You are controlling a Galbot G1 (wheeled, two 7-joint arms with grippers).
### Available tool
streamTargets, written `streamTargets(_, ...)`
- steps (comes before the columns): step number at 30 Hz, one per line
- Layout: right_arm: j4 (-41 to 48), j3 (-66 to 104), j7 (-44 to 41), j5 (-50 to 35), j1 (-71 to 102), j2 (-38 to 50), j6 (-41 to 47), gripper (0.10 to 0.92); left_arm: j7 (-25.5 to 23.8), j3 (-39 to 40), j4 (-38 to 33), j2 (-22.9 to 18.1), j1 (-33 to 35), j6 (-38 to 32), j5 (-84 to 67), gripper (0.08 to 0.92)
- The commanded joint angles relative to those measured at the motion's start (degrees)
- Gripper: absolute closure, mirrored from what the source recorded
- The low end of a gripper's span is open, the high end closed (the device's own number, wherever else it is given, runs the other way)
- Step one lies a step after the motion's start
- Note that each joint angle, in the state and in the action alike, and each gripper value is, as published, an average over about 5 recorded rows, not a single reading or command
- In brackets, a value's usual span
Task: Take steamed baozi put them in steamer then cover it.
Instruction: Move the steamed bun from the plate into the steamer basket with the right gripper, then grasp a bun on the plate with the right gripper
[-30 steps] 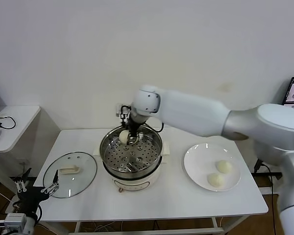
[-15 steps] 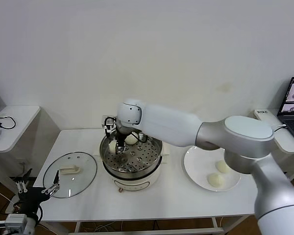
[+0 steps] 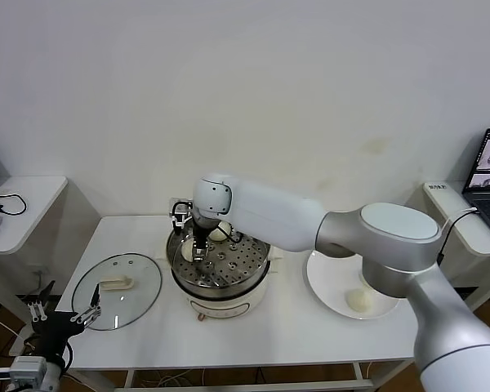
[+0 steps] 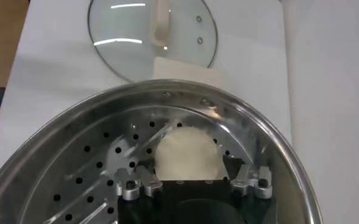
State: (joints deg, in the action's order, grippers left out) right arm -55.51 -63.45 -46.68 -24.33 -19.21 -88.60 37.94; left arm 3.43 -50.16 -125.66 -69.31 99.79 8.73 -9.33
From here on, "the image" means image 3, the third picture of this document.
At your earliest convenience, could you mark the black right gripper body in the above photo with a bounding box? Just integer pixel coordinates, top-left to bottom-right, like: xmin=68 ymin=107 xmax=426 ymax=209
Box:
xmin=189 ymin=216 xmax=221 ymax=250

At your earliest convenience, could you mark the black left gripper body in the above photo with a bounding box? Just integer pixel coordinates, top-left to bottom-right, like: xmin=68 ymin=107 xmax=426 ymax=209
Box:
xmin=31 ymin=310 xmax=87 ymax=360

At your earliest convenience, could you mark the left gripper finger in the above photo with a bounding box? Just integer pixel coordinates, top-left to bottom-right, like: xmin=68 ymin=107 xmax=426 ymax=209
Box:
xmin=26 ymin=279 xmax=56 ymax=323
xmin=69 ymin=283 xmax=104 ymax=327

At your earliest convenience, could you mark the round glass pot lid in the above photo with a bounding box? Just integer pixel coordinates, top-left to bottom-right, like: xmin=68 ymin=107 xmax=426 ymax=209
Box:
xmin=71 ymin=253 xmax=163 ymax=331

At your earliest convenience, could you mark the stainless steel steamer basket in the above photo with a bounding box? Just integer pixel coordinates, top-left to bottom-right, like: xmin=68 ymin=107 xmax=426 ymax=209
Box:
xmin=165 ymin=220 xmax=273 ymax=289

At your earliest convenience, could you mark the white side desk with mouse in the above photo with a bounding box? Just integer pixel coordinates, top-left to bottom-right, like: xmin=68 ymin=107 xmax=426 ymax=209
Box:
xmin=0 ymin=176 xmax=69 ymax=359

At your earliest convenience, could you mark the round white plate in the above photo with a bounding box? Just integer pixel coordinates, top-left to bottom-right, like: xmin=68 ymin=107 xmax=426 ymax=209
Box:
xmin=305 ymin=249 xmax=402 ymax=320

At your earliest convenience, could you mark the white side desk with laptop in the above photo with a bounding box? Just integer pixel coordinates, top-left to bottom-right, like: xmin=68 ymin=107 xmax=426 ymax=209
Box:
xmin=423 ymin=181 xmax=490 ymax=314

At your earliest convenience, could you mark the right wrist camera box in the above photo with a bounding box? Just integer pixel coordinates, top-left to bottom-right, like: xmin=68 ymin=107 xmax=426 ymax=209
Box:
xmin=169 ymin=198 xmax=194 ymax=217

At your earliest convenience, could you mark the thin black looped cable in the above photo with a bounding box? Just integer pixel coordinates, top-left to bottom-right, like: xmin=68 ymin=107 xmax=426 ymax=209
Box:
xmin=0 ymin=194 xmax=28 ymax=217

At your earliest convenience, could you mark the flat white cable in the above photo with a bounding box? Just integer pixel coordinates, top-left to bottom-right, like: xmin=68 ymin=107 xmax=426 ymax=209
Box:
xmin=439 ymin=207 xmax=478 ymax=230

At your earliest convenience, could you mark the black cable with adapter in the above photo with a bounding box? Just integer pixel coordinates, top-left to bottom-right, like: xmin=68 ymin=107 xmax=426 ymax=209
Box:
xmin=434 ymin=208 xmax=479 ymax=266

